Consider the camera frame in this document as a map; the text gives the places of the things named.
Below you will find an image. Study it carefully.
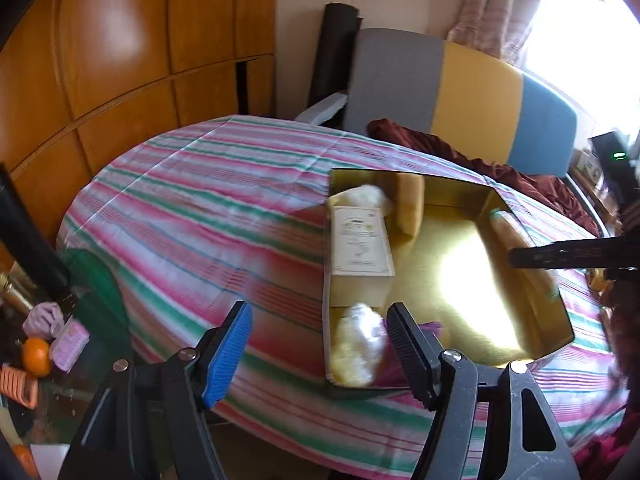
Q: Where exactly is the plain purple packet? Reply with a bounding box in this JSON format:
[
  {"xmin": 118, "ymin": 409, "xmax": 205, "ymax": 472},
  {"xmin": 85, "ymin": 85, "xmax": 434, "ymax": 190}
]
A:
[{"xmin": 372, "ymin": 321, "xmax": 446, "ymax": 388}]

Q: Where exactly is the grey yellow blue chair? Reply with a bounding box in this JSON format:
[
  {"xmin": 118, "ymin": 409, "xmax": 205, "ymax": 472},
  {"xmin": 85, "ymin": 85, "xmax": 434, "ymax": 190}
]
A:
[{"xmin": 295, "ymin": 28, "xmax": 578, "ymax": 178}]

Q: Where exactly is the orange plastic clip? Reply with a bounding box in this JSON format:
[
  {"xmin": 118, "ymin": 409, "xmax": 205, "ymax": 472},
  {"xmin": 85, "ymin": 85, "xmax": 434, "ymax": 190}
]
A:
[{"xmin": 0, "ymin": 364, "xmax": 40, "ymax": 408}]

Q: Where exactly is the pink small box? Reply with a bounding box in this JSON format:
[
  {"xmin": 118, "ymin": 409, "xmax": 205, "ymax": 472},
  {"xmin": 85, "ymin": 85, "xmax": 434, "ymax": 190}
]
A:
[{"xmin": 48, "ymin": 321, "xmax": 91, "ymax": 373}]

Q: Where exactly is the wooden wardrobe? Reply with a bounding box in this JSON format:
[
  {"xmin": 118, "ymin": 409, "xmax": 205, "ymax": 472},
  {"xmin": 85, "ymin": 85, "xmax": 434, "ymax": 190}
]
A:
[{"xmin": 0, "ymin": 0, "xmax": 278, "ymax": 271}]

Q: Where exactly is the red cloth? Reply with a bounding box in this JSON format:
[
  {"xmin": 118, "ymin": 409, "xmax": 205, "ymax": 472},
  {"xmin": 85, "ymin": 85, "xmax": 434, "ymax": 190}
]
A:
[{"xmin": 575, "ymin": 425, "xmax": 640, "ymax": 480}]

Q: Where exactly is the black pole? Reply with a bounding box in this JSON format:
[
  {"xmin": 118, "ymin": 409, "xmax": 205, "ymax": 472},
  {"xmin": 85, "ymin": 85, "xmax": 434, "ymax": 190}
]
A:
[{"xmin": 0, "ymin": 162, "xmax": 71, "ymax": 288}]

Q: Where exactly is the white paper sheet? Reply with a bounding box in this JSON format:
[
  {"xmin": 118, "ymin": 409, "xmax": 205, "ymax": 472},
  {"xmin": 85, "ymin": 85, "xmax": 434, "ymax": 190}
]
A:
[{"xmin": 30, "ymin": 442, "xmax": 71, "ymax": 480}]

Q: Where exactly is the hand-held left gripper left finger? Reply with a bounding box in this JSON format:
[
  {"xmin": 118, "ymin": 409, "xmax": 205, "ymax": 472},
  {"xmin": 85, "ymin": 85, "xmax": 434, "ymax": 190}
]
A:
[{"xmin": 57, "ymin": 301, "xmax": 253, "ymax": 480}]

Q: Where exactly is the gold bottle top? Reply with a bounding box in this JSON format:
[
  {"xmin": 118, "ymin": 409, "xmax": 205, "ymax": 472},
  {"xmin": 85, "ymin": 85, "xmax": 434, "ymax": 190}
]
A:
[{"xmin": 0, "ymin": 270, "xmax": 36, "ymax": 316}]

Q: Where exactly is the bright window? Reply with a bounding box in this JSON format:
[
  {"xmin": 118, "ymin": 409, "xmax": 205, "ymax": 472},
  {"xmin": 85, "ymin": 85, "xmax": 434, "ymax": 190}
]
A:
[{"xmin": 520, "ymin": 0, "xmax": 640, "ymax": 146}]

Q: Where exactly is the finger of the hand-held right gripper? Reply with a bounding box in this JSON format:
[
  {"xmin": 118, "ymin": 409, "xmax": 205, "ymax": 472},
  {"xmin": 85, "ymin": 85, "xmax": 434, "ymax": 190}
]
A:
[{"xmin": 507, "ymin": 236, "xmax": 640, "ymax": 271}]

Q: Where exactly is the gold tin box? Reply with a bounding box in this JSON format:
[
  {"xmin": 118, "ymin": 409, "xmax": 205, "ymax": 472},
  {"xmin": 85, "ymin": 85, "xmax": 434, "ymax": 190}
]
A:
[{"xmin": 322, "ymin": 167, "xmax": 575, "ymax": 402}]

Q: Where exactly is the striped tablecloth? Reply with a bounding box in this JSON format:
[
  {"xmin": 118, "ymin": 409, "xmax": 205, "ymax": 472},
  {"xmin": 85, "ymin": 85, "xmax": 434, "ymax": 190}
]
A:
[{"xmin": 55, "ymin": 115, "xmax": 631, "ymax": 480}]

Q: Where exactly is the pink patterned curtain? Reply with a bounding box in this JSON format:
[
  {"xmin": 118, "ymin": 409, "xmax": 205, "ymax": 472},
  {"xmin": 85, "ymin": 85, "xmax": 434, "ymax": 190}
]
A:
[{"xmin": 446, "ymin": 0, "xmax": 551, "ymax": 61}]

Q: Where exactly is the plastic pale roll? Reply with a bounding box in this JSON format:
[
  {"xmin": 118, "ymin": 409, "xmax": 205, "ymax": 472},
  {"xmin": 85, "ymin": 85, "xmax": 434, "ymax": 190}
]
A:
[{"xmin": 330, "ymin": 302, "xmax": 393, "ymax": 387}]

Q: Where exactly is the purple cloth pouch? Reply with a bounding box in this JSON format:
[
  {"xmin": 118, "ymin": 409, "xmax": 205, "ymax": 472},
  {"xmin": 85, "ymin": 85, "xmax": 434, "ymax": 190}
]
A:
[{"xmin": 22, "ymin": 301, "xmax": 66, "ymax": 341}]

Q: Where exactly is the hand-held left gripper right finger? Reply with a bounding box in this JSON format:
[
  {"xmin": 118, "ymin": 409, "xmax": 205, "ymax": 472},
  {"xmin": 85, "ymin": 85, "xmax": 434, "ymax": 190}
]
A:
[{"xmin": 386, "ymin": 302, "xmax": 581, "ymax": 480}]

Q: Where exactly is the black rolled mat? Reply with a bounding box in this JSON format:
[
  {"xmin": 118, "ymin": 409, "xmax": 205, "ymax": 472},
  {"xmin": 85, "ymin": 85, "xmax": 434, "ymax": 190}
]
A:
[{"xmin": 307, "ymin": 3, "xmax": 362, "ymax": 121}]

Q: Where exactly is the clear plastic bag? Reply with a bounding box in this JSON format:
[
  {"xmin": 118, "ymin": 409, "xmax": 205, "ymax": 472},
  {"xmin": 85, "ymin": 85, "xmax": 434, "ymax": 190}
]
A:
[{"xmin": 332, "ymin": 184, "xmax": 396, "ymax": 216}]

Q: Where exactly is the dark red blanket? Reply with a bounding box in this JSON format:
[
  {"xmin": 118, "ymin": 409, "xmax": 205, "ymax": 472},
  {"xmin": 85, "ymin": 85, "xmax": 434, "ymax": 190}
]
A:
[{"xmin": 367, "ymin": 118, "xmax": 606, "ymax": 238}]

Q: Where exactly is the white cardboard box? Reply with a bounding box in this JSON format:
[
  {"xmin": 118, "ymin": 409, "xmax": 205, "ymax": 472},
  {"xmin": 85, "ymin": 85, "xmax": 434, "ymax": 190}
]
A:
[{"xmin": 330, "ymin": 205, "xmax": 397, "ymax": 308}]

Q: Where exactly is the small yellow sponge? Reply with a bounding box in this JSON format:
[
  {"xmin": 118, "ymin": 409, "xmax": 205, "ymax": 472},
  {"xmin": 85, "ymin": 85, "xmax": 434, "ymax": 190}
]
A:
[{"xmin": 390, "ymin": 172, "xmax": 426, "ymax": 238}]

